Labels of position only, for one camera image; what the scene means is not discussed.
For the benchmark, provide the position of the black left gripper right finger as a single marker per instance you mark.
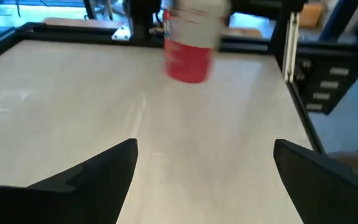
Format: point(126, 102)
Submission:
point(328, 193)

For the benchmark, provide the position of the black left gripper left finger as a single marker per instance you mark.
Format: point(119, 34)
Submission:
point(73, 199)

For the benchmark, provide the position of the white and red soda can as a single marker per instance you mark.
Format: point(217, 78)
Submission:
point(191, 62)

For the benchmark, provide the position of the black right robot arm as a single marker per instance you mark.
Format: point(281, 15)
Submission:
point(141, 18)

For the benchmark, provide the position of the black drawer unit white labels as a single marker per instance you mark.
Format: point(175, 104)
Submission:
point(331, 93)

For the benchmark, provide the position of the silver aluminium bar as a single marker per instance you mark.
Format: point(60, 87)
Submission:
point(291, 46)

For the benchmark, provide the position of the white mounting plate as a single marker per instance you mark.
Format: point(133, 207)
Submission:
point(122, 33)

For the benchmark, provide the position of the black aluminium rig frame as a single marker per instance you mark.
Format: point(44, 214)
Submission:
point(73, 35)

